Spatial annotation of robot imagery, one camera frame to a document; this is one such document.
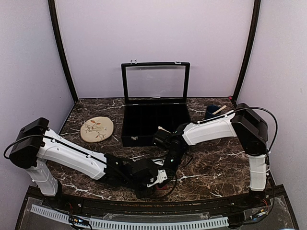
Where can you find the maroon purple orange sock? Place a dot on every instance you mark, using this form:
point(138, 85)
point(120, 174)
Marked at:
point(158, 187)

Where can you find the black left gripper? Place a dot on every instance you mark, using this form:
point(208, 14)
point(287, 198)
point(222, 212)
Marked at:
point(141, 194)

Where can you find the black display case with lid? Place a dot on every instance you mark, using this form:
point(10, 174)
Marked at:
point(155, 96)

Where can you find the left black frame post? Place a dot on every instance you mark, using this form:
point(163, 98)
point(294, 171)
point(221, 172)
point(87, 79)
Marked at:
point(60, 48)

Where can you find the white slotted cable duct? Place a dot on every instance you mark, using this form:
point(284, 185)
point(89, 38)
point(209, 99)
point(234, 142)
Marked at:
point(116, 222)

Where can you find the right black frame post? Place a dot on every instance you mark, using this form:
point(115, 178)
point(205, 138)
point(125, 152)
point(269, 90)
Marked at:
point(248, 50)

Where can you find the dark blue mug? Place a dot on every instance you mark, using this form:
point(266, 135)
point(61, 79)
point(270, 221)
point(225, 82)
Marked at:
point(211, 111)

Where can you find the black frame post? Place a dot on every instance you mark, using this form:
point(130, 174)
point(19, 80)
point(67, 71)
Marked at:
point(248, 50)
point(60, 48)

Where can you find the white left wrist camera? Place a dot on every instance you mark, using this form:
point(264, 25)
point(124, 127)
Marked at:
point(161, 177)

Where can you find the beige round embroidered coaster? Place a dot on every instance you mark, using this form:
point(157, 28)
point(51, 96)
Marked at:
point(96, 129)

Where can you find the wooden stick in mug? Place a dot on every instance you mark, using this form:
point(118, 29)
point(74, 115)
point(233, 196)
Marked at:
point(219, 110)

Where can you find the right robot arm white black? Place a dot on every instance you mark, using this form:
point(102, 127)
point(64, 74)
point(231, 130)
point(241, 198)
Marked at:
point(243, 123)

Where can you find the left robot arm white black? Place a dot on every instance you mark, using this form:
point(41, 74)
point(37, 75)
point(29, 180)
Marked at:
point(36, 143)

